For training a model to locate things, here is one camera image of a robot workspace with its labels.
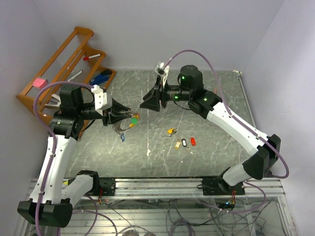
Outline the blue stapler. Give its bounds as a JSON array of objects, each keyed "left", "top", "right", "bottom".
[{"left": 89, "top": 69, "right": 112, "bottom": 86}]

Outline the white binder clip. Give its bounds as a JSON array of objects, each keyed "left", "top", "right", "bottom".
[{"left": 45, "top": 94, "right": 61, "bottom": 110}]

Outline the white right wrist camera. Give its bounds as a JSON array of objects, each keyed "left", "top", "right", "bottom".
[{"left": 154, "top": 61, "right": 170, "bottom": 88}]

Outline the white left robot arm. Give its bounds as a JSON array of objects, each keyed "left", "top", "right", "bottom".
[{"left": 17, "top": 82, "right": 131, "bottom": 231}]

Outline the aluminium mounting rail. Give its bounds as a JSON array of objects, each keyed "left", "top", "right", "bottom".
[{"left": 102, "top": 178, "right": 285, "bottom": 199}]

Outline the yellow key tag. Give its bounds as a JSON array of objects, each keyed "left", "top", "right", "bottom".
[{"left": 175, "top": 139, "right": 182, "bottom": 149}]

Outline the wooden tiered rack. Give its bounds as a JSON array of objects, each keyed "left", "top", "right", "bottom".
[{"left": 16, "top": 26, "right": 117, "bottom": 133}]

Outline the white marker pen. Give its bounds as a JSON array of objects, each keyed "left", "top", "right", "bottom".
[{"left": 67, "top": 70, "right": 83, "bottom": 82}]

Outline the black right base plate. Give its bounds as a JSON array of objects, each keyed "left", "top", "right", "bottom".
[{"left": 197, "top": 177, "right": 245, "bottom": 196}]

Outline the orange key tag with key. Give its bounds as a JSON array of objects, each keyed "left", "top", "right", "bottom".
[{"left": 167, "top": 128, "right": 177, "bottom": 137}]

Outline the green key tag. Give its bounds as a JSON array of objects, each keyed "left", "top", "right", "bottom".
[{"left": 131, "top": 118, "right": 138, "bottom": 125}]

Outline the red capped marker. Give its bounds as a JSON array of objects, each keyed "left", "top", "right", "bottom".
[{"left": 83, "top": 54, "right": 101, "bottom": 61}]

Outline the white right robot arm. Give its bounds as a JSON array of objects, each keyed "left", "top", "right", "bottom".
[{"left": 140, "top": 62, "right": 281, "bottom": 195}]

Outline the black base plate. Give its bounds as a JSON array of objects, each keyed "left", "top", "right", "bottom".
[
  {"left": 99, "top": 177, "right": 116, "bottom": 197},
  {"left": 197, "top": 177, "right": 245, "bottom": 196}
]

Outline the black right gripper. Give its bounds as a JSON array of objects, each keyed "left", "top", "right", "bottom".
[{"left": 140, "top": 75, "right": 192, "bottom": 111}]

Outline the black key tag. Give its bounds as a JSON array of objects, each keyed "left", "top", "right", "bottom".
[{"left": 181, "top": 139, "right": 187, "bottom": 148}]

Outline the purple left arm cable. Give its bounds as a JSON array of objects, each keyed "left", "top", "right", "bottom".
[{"left": 32, "top": 82, "right": 116, "bottom": 236}]

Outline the yellow handled chain keyring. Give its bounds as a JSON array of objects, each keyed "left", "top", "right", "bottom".
[{"left": 112, "top": 112, "right": 140, "bottom": 135}]

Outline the red key tag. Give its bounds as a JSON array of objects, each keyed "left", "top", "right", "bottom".
[{"left": 190, "top": 137, "right": 196, "bottom": 147}]

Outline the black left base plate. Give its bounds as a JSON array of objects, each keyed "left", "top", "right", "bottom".
[{"left": 99, "top": 177, "right": 116, "bottom": 197}]

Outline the pink eraser block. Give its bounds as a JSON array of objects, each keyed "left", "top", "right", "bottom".
[{"left": 32, "top": 77, "right": 48, "bottom": 89}]

